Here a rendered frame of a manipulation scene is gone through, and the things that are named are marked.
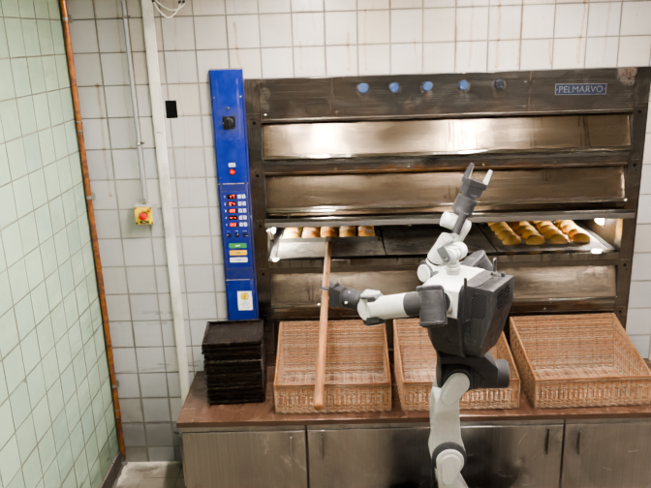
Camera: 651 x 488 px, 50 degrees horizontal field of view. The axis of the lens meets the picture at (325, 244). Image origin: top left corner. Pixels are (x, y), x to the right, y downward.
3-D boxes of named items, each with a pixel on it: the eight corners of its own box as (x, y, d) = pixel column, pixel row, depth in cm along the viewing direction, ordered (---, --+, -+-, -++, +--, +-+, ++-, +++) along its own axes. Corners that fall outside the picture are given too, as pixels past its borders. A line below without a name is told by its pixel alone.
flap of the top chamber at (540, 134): (263, 162, 345) (263, 121, 346) (628, 151, 341) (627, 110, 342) (262, 160, 340) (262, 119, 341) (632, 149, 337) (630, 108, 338)
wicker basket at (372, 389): (281, 367, 376) (278, 320, 368) (386, 365, 375) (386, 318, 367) (273, 414, 330) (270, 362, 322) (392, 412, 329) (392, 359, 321)
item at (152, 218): (139, 222, 355) (136, 202, 352) (158, 221, 355) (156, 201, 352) (135, 226, 348) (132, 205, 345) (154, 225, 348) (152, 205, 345)
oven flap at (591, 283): (272, 308, 367) (271, 270, 369) (614, 299, 364) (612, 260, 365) (271, 309, 363) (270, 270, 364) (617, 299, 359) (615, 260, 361)
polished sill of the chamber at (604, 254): (269, 264, 367) (269, 258, 366) (614, 256, 364) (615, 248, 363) (268, 268, 362) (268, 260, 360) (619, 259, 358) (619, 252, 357)
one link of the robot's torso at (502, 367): (503, 379, 289) (505, 340, 284) (510, 394, 277) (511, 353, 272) (435, 380, 290) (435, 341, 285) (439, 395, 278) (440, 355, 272)
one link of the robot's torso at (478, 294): (517, 343, 281) (521, 259, 270) (481, 377, 255) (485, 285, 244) (449, 327, 298) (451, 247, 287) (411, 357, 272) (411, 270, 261)
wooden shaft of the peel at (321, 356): (323, 411, 219) (323, 403, 218) (313, 411, 219) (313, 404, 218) (330, 246, 382) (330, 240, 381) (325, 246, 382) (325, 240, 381)
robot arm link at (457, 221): (471, 207, 300) (460, 231, 303) (449, 198, 299) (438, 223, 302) (477, 213, 289) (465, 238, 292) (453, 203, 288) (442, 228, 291)
